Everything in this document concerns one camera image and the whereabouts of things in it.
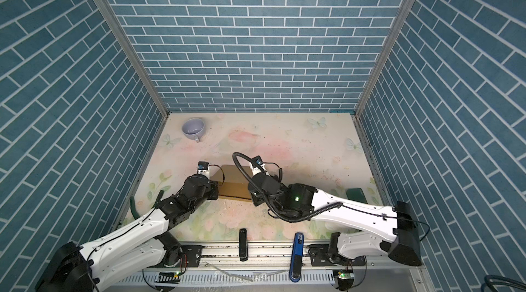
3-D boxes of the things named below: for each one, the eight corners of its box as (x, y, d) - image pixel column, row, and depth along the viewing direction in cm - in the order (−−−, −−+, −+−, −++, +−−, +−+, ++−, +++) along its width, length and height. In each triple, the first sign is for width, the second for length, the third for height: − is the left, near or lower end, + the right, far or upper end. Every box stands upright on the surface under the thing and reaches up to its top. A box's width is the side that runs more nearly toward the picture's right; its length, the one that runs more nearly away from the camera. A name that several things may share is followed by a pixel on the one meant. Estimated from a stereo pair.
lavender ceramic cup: (182, 145, 107) (178, 137, 102) (189, 125, 116) (185, 118, 111) (201, 145, 107) (197, 137, 102) (206, 126, 116) (203, 118, 111)
